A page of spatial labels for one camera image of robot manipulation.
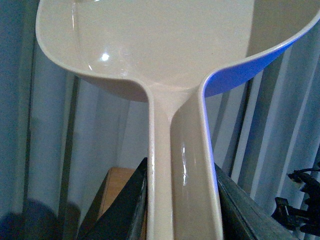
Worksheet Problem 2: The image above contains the wooden nightstand cabinet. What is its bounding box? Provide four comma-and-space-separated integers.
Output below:
97, 167, 147, 240

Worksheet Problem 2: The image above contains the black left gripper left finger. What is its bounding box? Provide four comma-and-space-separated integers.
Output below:
78, 157, 148, 240

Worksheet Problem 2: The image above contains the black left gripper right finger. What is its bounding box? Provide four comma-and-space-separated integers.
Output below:
215, 165, 295, 240

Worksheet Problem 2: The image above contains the beige plastic dustpan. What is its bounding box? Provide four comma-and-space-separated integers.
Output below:
35, 0, 320, 240

